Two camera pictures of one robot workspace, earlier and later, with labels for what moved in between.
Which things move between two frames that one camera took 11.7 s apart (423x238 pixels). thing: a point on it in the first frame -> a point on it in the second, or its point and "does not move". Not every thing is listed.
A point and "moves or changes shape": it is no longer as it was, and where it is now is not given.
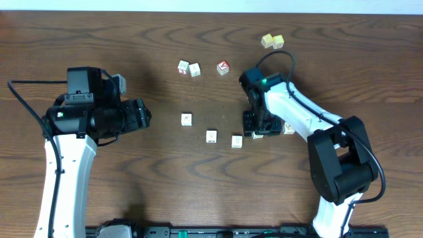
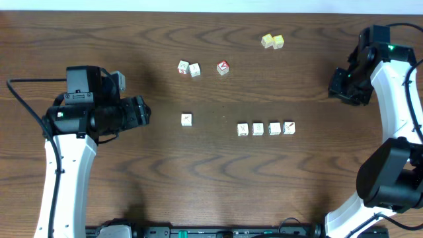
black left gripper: [138, 114] does not move
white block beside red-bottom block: [195, 69] does not move
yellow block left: [268, 41] does not move
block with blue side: [289, 129] does not move
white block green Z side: [254, 136] moves or changes shape
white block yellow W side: [211, 136] -> [242, 129]
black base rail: [127, 228] does not move
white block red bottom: [183, 67] does not move
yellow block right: [278, 41] does not move
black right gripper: [275, 129] -> [336, 90]
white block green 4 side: [186, 119] does not move
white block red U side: [236, 141] moves or changes shape
